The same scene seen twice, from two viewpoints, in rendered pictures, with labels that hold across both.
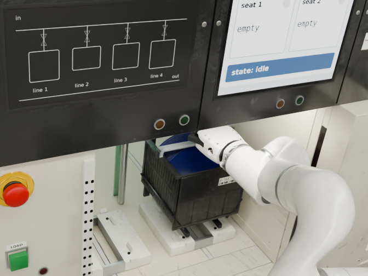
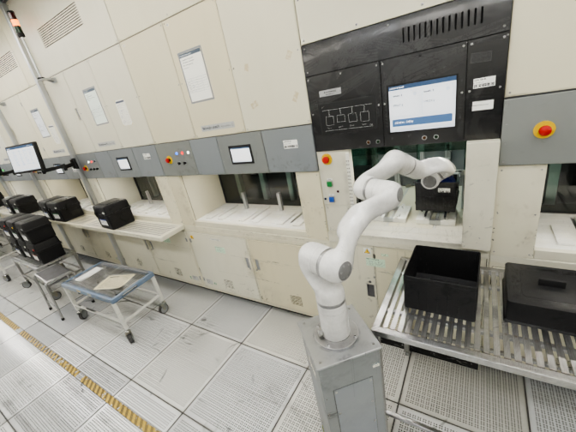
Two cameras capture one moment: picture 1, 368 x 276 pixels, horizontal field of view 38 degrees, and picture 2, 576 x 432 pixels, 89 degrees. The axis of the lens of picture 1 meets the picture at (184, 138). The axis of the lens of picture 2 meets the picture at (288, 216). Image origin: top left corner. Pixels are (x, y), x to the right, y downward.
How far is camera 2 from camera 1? 1.23 m
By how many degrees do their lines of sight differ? 61
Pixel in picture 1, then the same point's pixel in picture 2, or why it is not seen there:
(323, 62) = (446, 117)
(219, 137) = not seen: hidden behind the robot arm
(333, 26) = (447, 100)
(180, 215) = (418, 202)
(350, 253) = (516, 245)
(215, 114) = (391, 140)
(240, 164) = not seen: hidden behind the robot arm
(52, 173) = (337, 156)
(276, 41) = (413, 109)
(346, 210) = (387, 159)
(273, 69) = (416, 121)
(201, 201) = (429, 198)
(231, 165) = not seen: hidden behind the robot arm
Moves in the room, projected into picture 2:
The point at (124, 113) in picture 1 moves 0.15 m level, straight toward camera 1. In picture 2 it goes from (355, 137) to (334, 143)
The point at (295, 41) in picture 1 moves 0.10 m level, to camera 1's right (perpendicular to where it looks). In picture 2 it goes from (424, 109) to (444, 108)
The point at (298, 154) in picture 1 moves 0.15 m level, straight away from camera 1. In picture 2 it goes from (433, 161) to (461, 154)
